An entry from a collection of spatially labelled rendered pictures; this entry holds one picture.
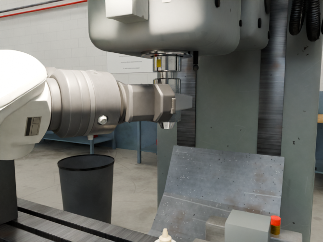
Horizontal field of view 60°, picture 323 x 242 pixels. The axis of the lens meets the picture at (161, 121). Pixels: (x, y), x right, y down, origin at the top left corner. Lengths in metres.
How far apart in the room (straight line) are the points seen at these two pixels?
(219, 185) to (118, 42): 0.52
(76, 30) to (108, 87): 6.20
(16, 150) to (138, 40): 0.21
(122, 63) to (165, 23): 5.34
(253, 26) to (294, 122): 0.33
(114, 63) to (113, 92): 5.45
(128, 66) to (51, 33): 2.23
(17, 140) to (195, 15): 0.26
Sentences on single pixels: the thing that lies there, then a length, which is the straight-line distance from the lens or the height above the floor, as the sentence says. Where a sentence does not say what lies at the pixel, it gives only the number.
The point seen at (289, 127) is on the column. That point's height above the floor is 1.15.
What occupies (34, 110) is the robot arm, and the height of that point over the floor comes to 1.23.
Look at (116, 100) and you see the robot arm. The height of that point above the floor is 1.24.
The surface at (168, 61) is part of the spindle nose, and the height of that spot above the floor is 1.29.
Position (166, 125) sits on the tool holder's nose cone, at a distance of 0.46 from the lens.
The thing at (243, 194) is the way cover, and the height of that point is 0.97.
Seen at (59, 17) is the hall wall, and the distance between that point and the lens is 6.97.
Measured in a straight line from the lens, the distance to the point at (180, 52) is 0.43.
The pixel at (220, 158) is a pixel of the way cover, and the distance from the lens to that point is 0.83.
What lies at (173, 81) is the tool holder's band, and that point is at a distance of 0.44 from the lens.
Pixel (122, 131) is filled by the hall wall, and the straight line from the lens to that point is 5.75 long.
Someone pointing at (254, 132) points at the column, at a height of 1.13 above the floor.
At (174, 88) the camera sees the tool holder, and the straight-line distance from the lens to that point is 0.45.
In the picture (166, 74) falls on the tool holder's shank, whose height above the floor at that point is 1.28.
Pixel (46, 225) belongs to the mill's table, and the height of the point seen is 0.91.
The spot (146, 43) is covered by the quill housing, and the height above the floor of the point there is 1.31.
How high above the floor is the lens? 1.25
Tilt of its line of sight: 7 degrees down
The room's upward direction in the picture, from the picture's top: straight up
